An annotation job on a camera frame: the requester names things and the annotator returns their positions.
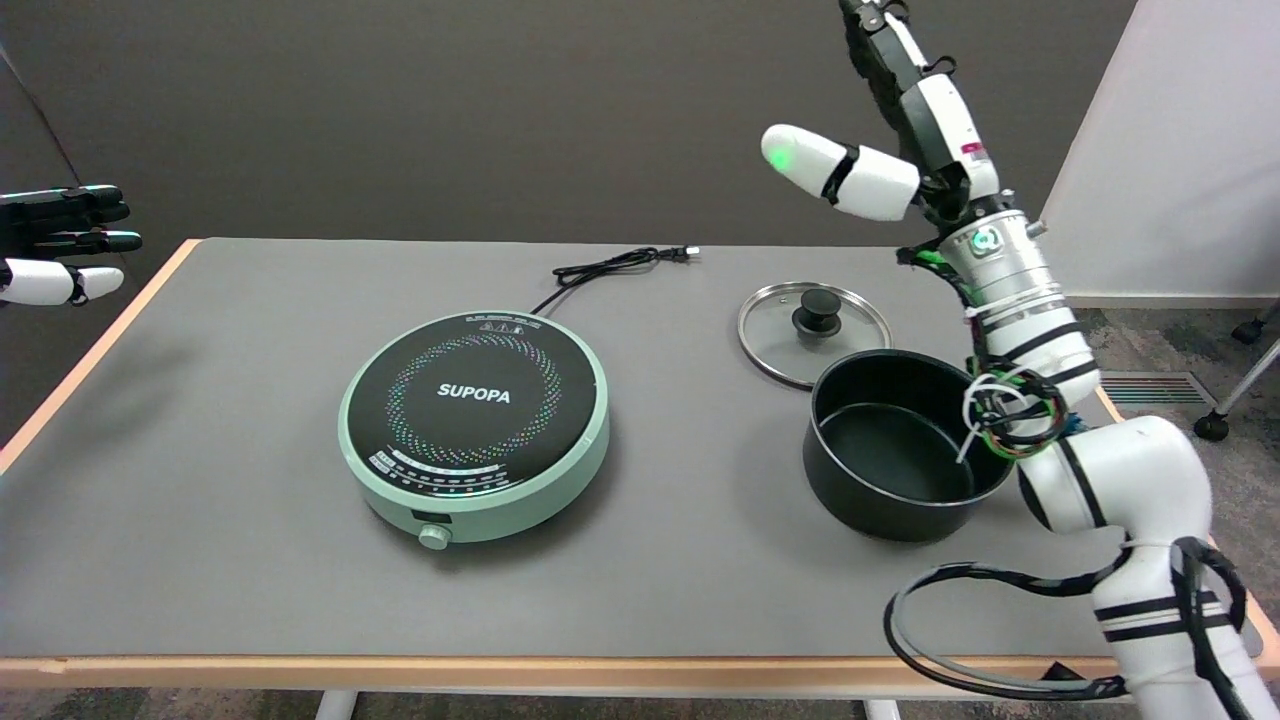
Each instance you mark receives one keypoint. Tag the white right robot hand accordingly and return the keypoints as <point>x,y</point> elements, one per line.
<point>935,120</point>

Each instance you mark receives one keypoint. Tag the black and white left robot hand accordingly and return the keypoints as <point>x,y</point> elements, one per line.
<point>45,280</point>

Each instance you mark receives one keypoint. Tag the black soup pot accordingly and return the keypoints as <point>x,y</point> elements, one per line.
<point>880,460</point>

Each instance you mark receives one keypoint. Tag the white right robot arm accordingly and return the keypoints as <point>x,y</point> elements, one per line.
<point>1110,480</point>

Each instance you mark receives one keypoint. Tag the glass pot lid black knob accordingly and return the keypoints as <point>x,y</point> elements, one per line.
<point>790,345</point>

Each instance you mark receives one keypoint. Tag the gray table mat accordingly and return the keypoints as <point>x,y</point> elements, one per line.
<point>200,480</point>

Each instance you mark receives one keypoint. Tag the metal floor vent grille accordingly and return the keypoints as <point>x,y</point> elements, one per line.
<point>1160,388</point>

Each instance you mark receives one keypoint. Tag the black caster wheel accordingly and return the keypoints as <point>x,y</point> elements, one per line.
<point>1248,330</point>

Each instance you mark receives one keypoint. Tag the chair leg with black caster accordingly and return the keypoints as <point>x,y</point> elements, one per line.
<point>1235,395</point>

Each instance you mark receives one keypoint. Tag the green round induction cooker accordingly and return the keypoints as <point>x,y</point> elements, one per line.
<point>475,425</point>

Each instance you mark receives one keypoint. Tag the white table leg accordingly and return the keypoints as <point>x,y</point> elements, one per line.
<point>335,705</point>
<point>882,710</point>

